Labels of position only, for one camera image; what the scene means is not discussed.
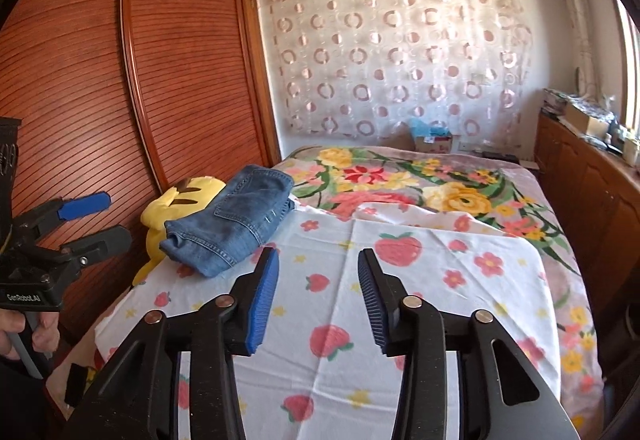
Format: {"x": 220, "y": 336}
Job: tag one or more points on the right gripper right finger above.
{"x": 407, "y": 326}

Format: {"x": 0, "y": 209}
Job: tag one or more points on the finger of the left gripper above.
{"x": 98, "y": 247}
{"x": 65, "y": 210}

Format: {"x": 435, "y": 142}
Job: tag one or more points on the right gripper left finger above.
{"x": 233, "y": 324}

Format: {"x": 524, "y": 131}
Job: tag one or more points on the blue denim jeans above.
{"x": 239, "y": 220}

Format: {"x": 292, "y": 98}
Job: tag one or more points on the white strawberry print blanket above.
{"x": 318, "y": 327}

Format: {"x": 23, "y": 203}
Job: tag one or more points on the yellow Pikachu plush toy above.
{"x": 185, "y": 198}

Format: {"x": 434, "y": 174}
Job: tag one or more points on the floral bed cover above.
{"x": 468, "y": 195}

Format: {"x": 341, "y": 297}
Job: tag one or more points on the cardboard box with blue cloth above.
{"x": 430, "y": 139}

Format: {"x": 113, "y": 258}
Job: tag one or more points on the wooden slatted wardrobe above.
{"x": 129, "y": 97}

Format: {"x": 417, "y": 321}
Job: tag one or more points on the wooden side cabinet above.
{"x": 596, "y": 200}

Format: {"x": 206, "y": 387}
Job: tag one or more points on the cardboard box on cabinet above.
{"x": 585, "y": 123}

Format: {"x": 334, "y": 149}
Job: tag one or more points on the pink circle pattern curtain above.
{"x": 369, "y": 70}

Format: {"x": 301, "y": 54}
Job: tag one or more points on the white cup on cabinet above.
{"x": 631, "y": 151}

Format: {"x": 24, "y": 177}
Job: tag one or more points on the window with wooden frame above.
{"x": 628, "y": 99}

